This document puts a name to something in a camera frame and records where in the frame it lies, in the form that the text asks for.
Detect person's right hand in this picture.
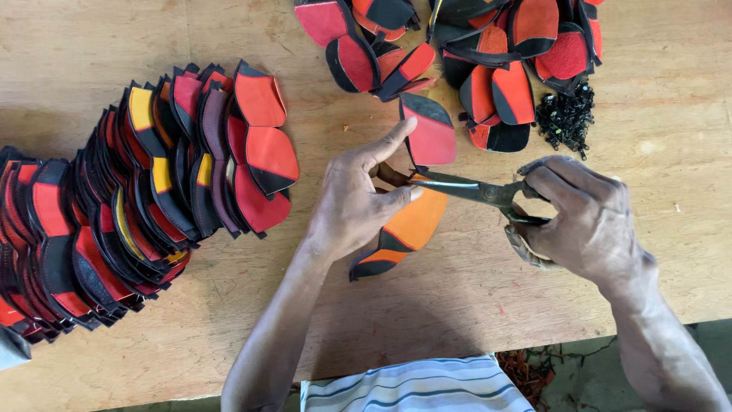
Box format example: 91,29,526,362
506,155,660,288

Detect person's left hand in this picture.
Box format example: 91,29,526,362
301,117,424,265

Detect dark metal scissors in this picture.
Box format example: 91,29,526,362
408,169,559,271

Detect orange red leather sandal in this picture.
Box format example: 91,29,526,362
348,92,458,282

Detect pile of small black buckles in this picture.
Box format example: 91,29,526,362
534,79,596,161

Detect heap of red black leather pieces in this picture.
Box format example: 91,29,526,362
294,0,605,155

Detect red leather scraps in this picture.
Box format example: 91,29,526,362
494,343,559,397

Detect person's striped shirt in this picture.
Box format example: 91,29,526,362
300,354,536,412

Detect row of red black leather pieces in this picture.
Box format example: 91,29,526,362
0,60,300,348

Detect grey cloth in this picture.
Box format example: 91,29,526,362
0,326,33,371

